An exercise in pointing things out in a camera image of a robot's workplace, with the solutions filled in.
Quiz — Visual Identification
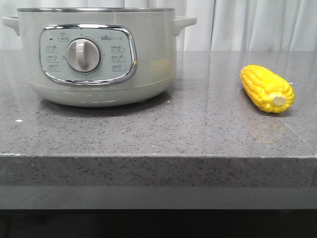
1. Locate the yellow corn cob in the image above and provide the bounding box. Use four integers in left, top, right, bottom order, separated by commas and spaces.
240, 64, 295, 114

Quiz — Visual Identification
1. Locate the white curtain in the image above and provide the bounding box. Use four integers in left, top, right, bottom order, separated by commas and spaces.
0, 0, 317, 52

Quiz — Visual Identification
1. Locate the pale green electric cooking pot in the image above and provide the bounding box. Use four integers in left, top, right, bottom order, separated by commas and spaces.
2, 7, 197, 107

